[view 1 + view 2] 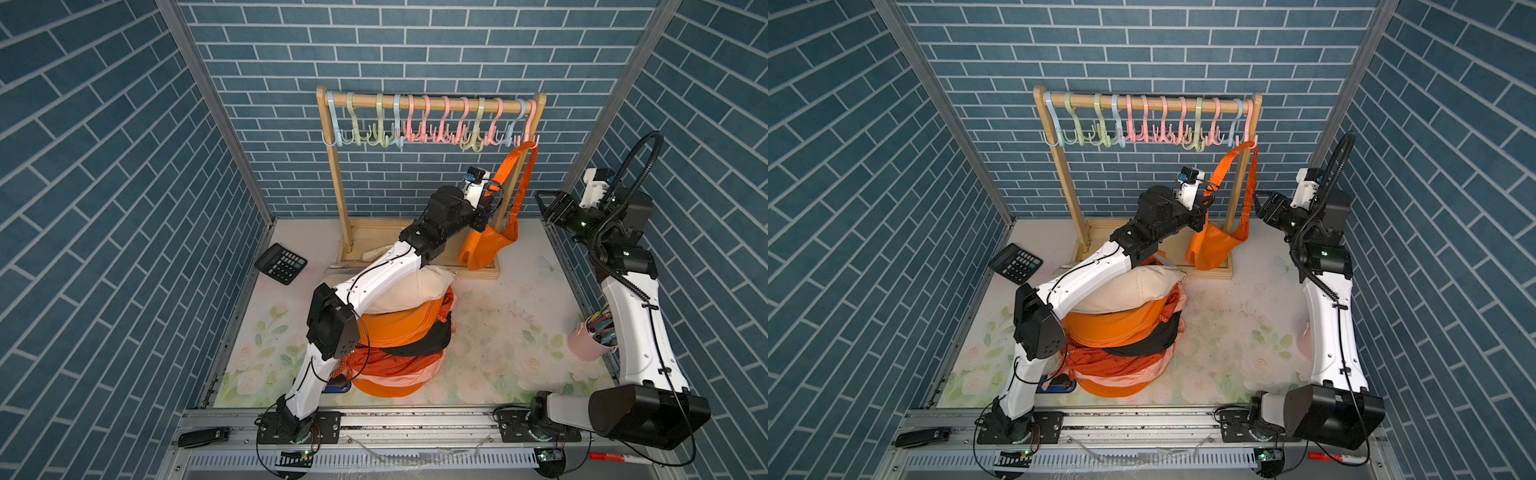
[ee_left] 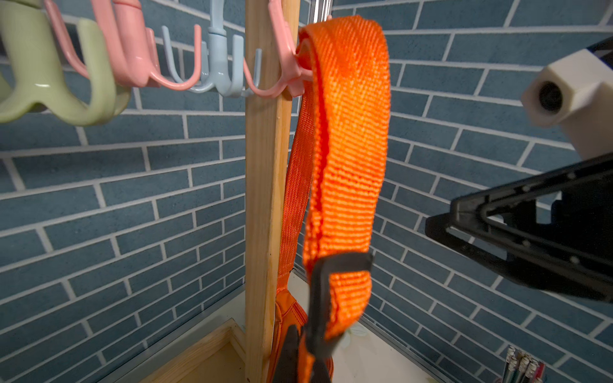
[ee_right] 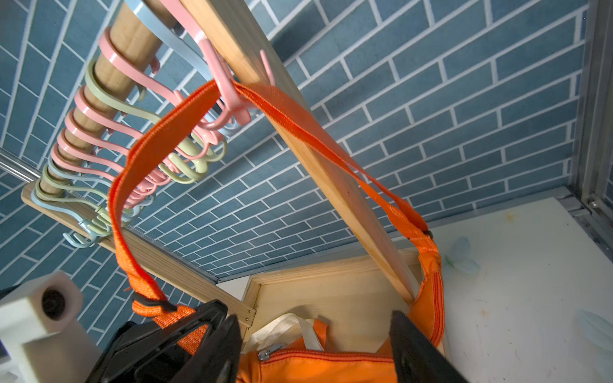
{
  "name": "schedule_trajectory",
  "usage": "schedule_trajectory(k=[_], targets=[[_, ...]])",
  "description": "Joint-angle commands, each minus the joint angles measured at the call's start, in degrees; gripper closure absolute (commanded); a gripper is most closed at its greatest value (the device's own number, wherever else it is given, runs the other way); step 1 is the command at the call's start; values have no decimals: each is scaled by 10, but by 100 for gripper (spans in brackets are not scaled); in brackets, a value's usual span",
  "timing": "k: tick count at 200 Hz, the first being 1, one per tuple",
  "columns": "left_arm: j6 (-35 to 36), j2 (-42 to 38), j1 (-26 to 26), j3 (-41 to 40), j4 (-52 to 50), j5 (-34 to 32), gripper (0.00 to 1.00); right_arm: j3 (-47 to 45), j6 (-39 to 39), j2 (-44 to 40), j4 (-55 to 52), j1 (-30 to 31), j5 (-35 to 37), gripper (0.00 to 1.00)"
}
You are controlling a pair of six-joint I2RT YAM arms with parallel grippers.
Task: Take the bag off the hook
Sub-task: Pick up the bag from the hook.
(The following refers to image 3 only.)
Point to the beige sling bag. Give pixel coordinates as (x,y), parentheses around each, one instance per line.
(282,328)

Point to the light blue eleventh hook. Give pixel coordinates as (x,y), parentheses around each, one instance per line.
(168,37)

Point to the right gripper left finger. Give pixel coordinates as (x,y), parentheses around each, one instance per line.
(217,359)

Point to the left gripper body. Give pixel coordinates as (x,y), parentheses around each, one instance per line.
(141,353)

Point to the orange bag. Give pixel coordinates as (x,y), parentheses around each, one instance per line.
(293,362)

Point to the wooden hanging rack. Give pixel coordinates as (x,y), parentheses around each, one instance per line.
(138,68)

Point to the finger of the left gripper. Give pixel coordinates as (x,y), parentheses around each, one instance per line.
(201,321)

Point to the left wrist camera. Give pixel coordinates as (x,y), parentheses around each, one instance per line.
(41,338)

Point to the pink rightmost hook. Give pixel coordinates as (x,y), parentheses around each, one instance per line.
(234,107)

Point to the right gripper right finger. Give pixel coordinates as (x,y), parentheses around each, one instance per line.
(415,358)

